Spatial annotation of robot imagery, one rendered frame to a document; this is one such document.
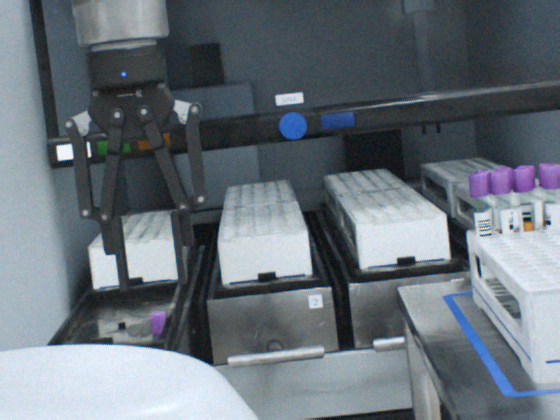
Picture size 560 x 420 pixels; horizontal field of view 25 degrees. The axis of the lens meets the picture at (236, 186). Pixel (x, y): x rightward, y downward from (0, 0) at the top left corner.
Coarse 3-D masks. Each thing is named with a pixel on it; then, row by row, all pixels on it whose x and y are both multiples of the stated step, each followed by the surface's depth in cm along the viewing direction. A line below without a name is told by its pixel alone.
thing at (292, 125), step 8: (280, 120) 136; (288, 120) 136; (296, 120) 136; (304, 120) 136; (280, 128) 136; (288, 128) 136; (296, 128) 136; (304, 128) 136; (288, 136) 136; (296, 136) 136
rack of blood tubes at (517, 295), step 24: (480, 240) 105; (504, 240) 103; (528, 240) 102; (552, 240) 101; (504, 264) 93; (528, 264) 91; (552, 264) 91; (480, 288) 105; (504, 288) 103; (528, 288) 83; (552, 288) 82; (504, 312) 93; (528, 312) 82; (552, 312) 82; (504, 336) 94; (528, 336) 83; (552, 336) 82; (528, 360) 84
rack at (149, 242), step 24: (120, 216) 172; (144, 216) 168; (168, 216) 164; (96, 240) 148; (144, 240) 143; (168, 240) 142; (96, 264) 143; (144, 264) 143; (168, 264) 143; (96, 288) 143
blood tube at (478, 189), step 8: (472, 176) 106; (480, 176) 106; (472, 184) 106; (480, 184) 106; (472, 192) 106; (480, 192) 106; (472, 200) 107; (480, 200) 106; (480, 208) 106; (480, 216) 106; (488, 216) 107; (480, 224) 107; (488, 224) 107; (480, 232) 107; (488, 232) 107; (480, 264) 107; (488, 272) 107
